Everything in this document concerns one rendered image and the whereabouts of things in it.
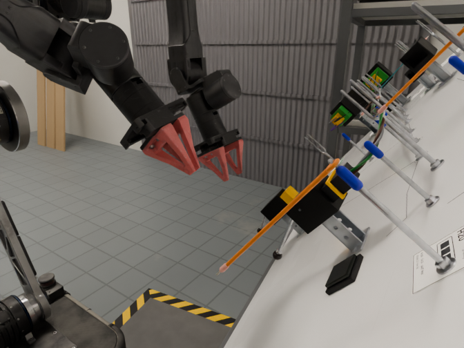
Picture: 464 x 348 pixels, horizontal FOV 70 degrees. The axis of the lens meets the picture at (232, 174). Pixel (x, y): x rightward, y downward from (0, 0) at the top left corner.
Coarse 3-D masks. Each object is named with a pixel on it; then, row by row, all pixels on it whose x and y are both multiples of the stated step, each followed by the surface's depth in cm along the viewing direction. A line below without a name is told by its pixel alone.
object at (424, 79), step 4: (408, 72) 82; (412, 72) 84; (424, 72) 81; (408, 76) 83; (412, 76) 84; (420, 76) 81; (424, 76) 83; (428, 76) 82; (420, 80) 84; (424, 80) 84; (428, 80) 83; (432, 80) 82; (424, 84) 83; (428, 84) 84; (432, 84) 83; (428, 88) 83
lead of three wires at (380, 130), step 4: (380, 116) 38; (380, 120) 37; (384, 120) 37; (380, 124) 37; (384, 124) 36; (380, 128) 36; (380, 132) 36; (376, 136) 36; (380, 136) 35; (376, 140) 35; (376, 144) 35; (368, 152) 35; (364, 156) 35; (368, 156) 35; (360, 160) 36; (364, 160) 35; (360, 164) 36; (364, 164) 36; (352, 168) 36; (356, 168) 36; (360, 168) 36; (352, 172) 36; (356, 172) 36
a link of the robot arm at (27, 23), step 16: (0, 0) 39; (16, 0) 40; (0, 16) 39; (16, 16) 40; (32, 16) 41; (48, 16) 43; (0, 32) 40; (16, 32) 40; (32, 32) 42; (48, 32) 43; (64, 32) 45; (16, 48) 42; (32, 48) 42; (48, 48) 45; (64, 48) 45; (32, 64) 46; (48, 64) 44; (64, 64) 45
